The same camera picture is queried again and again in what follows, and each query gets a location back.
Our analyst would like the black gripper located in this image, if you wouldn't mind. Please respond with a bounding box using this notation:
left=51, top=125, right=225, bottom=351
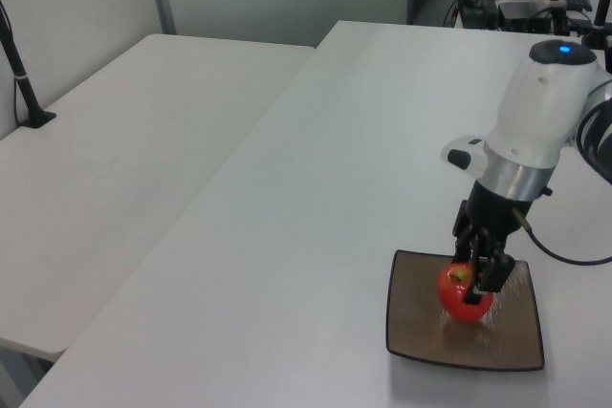
left=451, top=180, right=551, bottom=307

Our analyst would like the red apple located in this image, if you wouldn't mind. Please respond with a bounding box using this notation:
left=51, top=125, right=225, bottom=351
left=437, top=261, right=494, bottom=324

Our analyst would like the square brown ceramic plate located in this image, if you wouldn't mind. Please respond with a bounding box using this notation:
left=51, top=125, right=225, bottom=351
left=384, top=248, right=546, bottom=373

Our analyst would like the black electronics box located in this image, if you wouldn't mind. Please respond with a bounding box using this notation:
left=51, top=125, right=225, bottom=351
left=496, top=0, right=552, bottom=32

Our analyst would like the black clamp stand pole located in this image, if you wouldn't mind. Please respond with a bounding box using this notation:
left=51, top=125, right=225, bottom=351
left=579, top=0, right=612, bottom=51

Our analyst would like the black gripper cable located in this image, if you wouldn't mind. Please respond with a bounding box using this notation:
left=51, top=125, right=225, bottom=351
left=512, top=207, right=612, bottom=267

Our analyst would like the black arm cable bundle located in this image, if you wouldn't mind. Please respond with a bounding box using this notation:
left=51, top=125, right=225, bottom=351
left=575, top=97, right=612, bottom=185

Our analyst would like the dark controller box with cables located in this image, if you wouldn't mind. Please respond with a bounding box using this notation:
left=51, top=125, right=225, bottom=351
left=457, top=0, right=499, bottom=30

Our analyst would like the black camera stand pole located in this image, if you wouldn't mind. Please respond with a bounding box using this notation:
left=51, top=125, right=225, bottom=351
left=0, top=0, right=57, bottom=130

